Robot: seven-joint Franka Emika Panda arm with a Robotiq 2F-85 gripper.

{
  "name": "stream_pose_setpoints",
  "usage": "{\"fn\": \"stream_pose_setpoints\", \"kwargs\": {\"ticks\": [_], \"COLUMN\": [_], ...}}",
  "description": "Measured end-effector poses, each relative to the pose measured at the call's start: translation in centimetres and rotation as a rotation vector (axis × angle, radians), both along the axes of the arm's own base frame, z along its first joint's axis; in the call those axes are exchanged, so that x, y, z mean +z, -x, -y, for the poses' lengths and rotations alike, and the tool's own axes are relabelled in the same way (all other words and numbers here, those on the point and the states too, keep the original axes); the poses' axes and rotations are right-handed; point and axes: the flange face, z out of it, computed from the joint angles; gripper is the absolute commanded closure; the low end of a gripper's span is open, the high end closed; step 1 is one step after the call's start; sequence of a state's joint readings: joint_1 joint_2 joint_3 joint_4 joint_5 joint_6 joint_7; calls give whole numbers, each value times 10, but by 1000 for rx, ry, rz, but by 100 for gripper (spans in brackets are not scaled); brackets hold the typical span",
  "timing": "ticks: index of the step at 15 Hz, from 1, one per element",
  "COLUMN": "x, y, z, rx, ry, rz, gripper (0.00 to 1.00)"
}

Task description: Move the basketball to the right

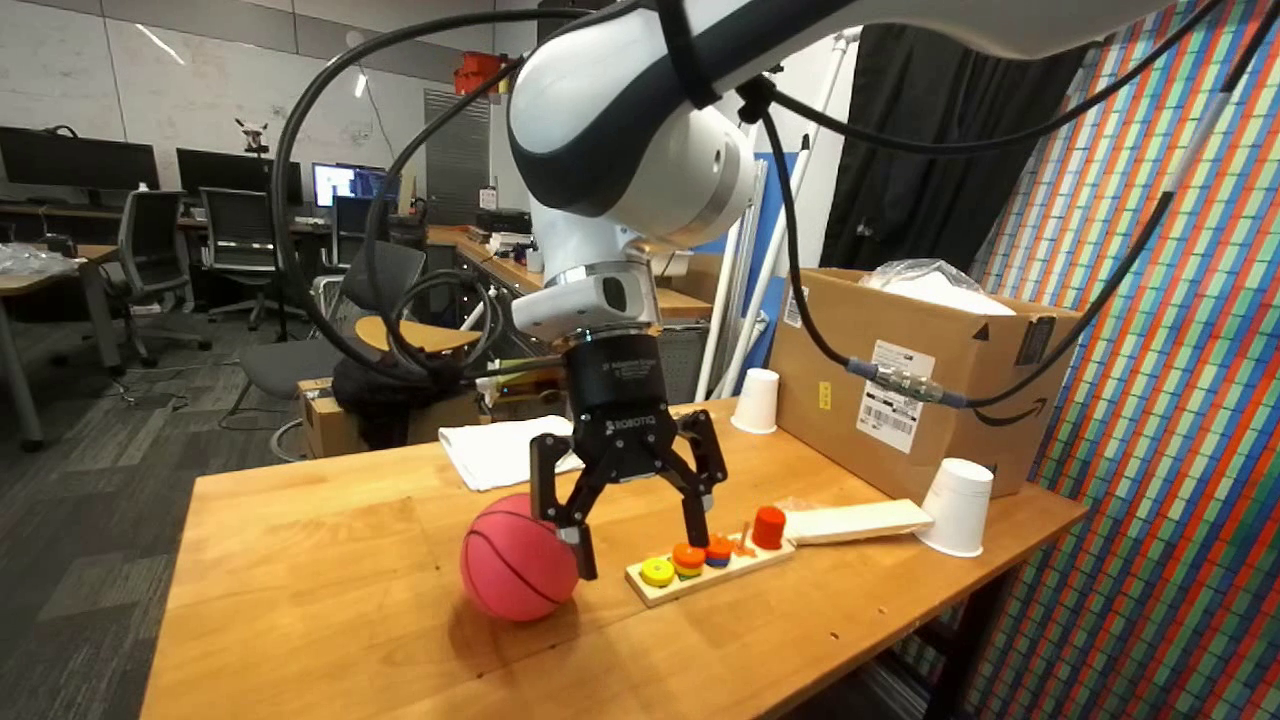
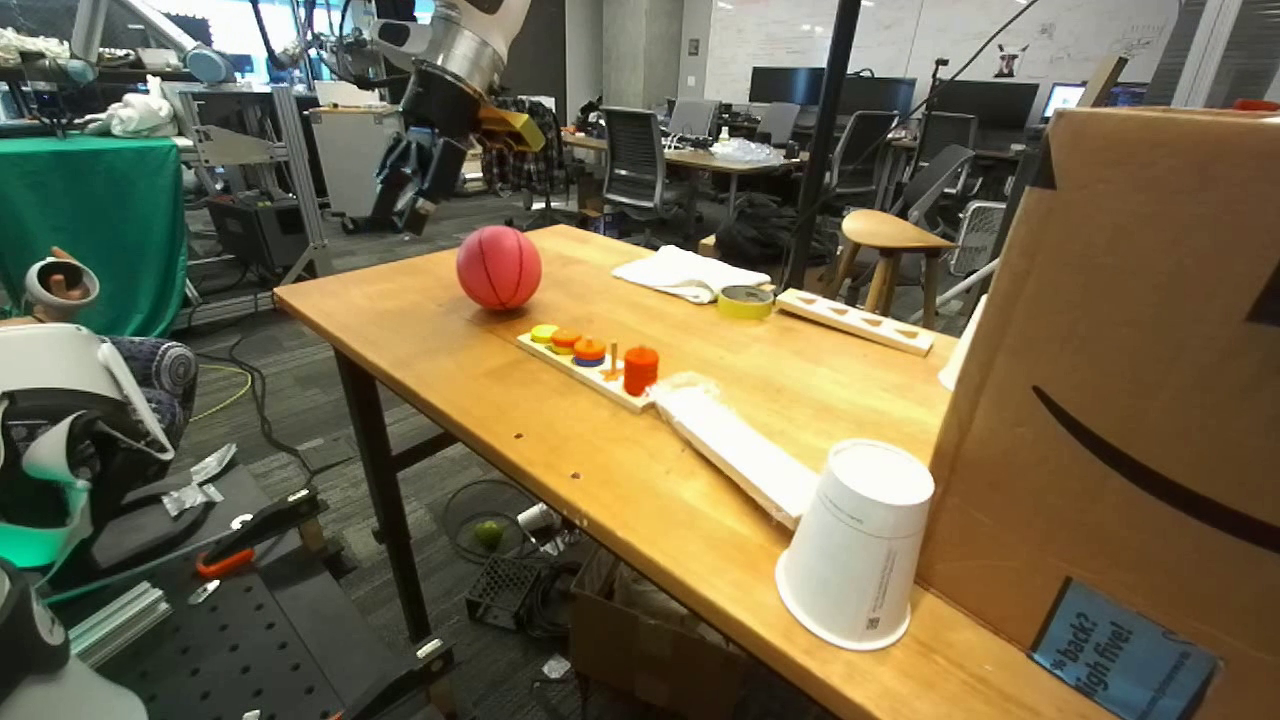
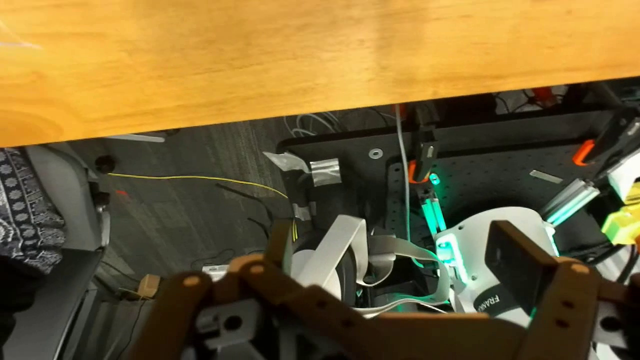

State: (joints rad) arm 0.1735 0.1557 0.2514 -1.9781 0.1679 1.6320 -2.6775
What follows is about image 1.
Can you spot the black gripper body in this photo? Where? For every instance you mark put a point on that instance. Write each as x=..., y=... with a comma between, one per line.
x=622, y=402

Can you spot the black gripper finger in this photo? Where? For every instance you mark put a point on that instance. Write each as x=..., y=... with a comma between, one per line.
x=555, y=483
x=707, y=462

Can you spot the pink basketball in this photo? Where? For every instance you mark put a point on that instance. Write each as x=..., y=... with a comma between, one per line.
x=514, y=567

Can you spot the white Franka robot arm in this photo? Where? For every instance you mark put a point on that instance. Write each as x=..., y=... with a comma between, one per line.
x=627, y=134

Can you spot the white folded towel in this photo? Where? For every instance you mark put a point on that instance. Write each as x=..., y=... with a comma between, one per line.
x=484, y=454

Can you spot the white paper cup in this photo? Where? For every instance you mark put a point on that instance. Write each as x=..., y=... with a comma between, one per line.
x=756, y=402
x=956, y=509

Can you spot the dark orange peg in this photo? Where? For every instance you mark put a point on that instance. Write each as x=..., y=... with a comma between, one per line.
x=719, y=549

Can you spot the tall red peg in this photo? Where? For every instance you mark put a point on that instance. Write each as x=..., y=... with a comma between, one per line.
x=768, y=524

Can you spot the short orange peg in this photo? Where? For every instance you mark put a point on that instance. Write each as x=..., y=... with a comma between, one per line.
x=690, y=561

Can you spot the yellow-green peg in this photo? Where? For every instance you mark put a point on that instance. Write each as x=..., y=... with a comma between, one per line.
x=656, y=572

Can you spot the white wooden plank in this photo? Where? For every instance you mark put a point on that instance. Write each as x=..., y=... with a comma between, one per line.
x=853, y=522

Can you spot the black bag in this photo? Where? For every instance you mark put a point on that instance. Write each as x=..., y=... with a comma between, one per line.
x=387, y=392

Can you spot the small cardboard box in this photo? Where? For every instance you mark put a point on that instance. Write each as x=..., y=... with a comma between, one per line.
x=321, y=424

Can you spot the grey chair with wooden tablet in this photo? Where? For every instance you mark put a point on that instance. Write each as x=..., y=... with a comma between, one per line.
x=401, y=286

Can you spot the large cardboard box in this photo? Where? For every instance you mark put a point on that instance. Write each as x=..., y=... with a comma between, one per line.
x=984, y=402

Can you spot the white plastic bag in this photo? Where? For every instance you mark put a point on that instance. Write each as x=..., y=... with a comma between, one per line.
x=934, y=281

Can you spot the grey metal panel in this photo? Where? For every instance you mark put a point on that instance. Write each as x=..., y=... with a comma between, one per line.
x=452, y=161

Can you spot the monitor with blue screen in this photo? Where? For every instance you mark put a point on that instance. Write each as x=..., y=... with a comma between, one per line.
x=353, y=182

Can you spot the orange box on shelf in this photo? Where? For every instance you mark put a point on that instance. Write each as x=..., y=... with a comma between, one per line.
x=478, y=73

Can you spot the black hanging curtain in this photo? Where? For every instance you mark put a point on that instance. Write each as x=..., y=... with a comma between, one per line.
x=934, y=145

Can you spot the black mesh office chair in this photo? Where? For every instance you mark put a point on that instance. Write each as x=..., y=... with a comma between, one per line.
x=246, y=235
x=153, y=254

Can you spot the office desk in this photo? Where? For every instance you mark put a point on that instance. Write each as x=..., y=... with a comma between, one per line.
x=42, y=281

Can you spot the wide black monitor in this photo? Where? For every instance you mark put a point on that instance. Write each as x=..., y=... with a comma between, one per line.
x=73, y=161

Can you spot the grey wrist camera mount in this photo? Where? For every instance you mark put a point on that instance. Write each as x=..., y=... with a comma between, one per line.
x=586, y=302

